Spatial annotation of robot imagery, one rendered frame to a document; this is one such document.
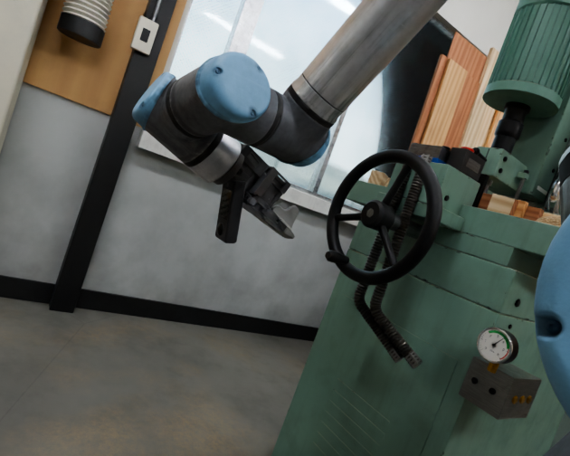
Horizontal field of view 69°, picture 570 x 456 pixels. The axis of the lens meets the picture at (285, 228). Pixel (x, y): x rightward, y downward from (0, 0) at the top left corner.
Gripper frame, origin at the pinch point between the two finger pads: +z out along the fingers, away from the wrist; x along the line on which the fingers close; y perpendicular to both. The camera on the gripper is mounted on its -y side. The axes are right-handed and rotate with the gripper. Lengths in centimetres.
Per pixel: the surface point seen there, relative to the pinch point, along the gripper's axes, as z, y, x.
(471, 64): 117, 184, 109
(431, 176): 7.0, 23.8, -16.3
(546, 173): 45, 55, -13
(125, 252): 23, -33, 128
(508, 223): 25.4, 27.8, -23.2
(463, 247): 27.9, 21.2, -16.0
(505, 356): 28.0, 3.8, -34.2
